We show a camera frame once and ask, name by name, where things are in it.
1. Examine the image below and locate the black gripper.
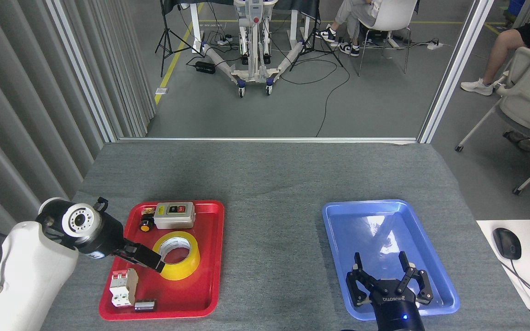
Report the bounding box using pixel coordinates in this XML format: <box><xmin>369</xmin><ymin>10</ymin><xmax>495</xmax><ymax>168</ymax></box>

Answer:
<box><xmin>79</xmin><ymin>211</ymin><xmax>167</xmax><ymax>274</ymax></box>
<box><xmin>345</xmin><ymin>251</ymin><xmax>434</xmax><ymax>331</ymax></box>

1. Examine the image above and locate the yellow tape roll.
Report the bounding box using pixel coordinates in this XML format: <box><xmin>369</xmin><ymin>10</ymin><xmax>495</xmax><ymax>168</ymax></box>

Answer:
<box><xmin>151</xmin><ymin>231</ymin><xmax>201</xmax><ymax>281</ymax></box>

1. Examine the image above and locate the white circuit breaker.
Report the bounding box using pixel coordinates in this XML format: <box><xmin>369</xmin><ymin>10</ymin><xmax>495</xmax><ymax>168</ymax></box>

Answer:
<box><xmin>109</xmin><ymin>268</ymin><xmax>138</xmax><ymax>308</ymax></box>

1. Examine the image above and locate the red plastic tray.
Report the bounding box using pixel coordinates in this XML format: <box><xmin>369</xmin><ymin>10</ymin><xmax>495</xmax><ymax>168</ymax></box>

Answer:
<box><xmin>98</xmin><ymin>200</ymin><xmax>225</xmax><ymax>321</ymax></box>

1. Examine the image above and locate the blue plastic tray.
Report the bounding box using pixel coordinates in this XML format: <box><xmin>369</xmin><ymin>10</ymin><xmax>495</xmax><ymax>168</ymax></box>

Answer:
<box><xmin>322</xmin><ymin>199</ymin><xmax>460</xmax><ymax>321</ymax></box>

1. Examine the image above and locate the black computer mouse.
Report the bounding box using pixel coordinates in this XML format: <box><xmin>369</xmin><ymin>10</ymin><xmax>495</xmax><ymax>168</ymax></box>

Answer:
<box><xmin>493</xmin><ymin>228</ymin><xmax>522</xmax><ymax>261</ymax></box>

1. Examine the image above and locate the grey felt table cover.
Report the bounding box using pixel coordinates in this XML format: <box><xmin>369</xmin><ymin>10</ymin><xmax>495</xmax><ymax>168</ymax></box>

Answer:
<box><xmin>40</xmin><ymin>142</ymin><xmax>530</xmax><ymax>331</ymax></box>

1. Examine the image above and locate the white side desk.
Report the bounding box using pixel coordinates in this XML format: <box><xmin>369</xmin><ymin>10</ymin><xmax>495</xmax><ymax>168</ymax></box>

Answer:
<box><xmin>477</xmin><ymin>219</ymin><xmax>530</xmax><ymax>331</ymax></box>

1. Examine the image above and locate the grey corrugated partition panel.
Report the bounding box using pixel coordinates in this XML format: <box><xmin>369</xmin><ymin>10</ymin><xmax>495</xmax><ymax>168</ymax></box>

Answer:
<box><xmin>0</xmin><ymin>0</ymin><xmax>157</xmax><ymax>331</ymax></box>

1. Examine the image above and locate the white wheeled stand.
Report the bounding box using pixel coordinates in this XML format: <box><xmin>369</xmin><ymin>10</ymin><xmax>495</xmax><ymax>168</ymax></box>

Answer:
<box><xmin>201</xmin><ymin>0</ymin><xmax>305</xmax><ymax>98</ymax></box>

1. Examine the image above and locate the black tripod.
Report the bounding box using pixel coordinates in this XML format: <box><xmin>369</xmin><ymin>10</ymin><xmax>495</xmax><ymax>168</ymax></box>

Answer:
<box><xmin>155</xmin><ymin>0</ymin><xmax>203</xmax><ymax>78</ymax></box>
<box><xmin>289</xmin><ymin>0</ymin><xmax>345</xmax><ymax>72</ymax></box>

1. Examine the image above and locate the white desk with black cloth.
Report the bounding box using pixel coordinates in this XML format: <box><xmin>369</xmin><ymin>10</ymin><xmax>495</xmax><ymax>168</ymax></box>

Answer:
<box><xmin>161</xmin><ymin>0</ymin><xmax>321</xmax><ymax>49</ymax></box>

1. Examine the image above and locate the seated person with white shoes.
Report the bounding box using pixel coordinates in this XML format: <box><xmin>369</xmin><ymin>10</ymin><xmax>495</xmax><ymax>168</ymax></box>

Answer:
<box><xmin>460</xmin><ymin>16</ymin><xmax>530</xmax><ymax>152</ymax></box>

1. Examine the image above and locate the white shell chair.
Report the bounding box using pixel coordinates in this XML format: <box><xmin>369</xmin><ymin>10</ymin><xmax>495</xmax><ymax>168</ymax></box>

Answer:
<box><xmin>350</xmin><ymin>0</ymin><xmax>420</xmax><ymax>76</ymax></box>

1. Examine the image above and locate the seated person with black-white shoes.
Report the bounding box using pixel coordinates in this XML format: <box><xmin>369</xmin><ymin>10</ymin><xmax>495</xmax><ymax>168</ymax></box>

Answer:
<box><xmin>316</xmin><ymin>0</ymin><xmax>385</xmax><ymax>57</ymax></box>

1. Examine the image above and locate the grey push button switch box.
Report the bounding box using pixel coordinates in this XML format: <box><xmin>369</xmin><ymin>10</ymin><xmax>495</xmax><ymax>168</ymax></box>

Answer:
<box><xmin>154</xmin><ymin>202</ymin><xmax>196</xmax><ymax>229</ymax></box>

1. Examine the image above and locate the silver frame rail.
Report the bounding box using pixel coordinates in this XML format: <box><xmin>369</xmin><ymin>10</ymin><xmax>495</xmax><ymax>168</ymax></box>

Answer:
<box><xmin>117</xmin><ymin>137</ymin><xmax>420</xmax><ymax>144</ymax></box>

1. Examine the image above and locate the black floor cable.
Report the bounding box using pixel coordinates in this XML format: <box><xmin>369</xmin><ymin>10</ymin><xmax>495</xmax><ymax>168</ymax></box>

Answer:
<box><xmin>279</xmin><ymin>46</ymin><xmax>351</xmax><ymax>137</ymax></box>

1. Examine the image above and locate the silver frame post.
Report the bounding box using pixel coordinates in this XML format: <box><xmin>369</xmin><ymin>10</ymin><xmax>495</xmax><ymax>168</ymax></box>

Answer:
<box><xmin>46</xmin><ymin>0</ymin><xmax>118</xmax><ymax>143</ymax></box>
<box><xmin>418</xmin><ymin>0</ymin><xmax>495</xmax><ymax>144</ymax></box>

